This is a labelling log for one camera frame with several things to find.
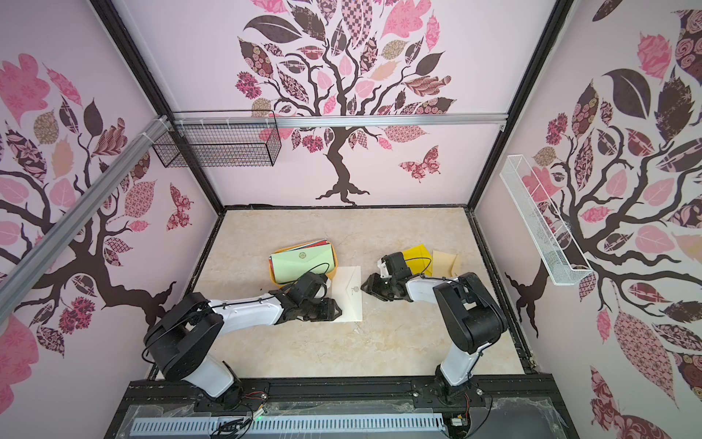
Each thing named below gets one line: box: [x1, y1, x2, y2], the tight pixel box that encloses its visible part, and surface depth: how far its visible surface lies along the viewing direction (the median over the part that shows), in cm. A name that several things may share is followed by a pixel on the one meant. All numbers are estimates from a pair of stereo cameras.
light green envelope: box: [270, 244, 336, 284], surface depth 97 cm
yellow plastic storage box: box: [268, 238, 339, 289], surface depth 97 cm
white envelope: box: [330, 265, 363, 323], surface depth 95 cm
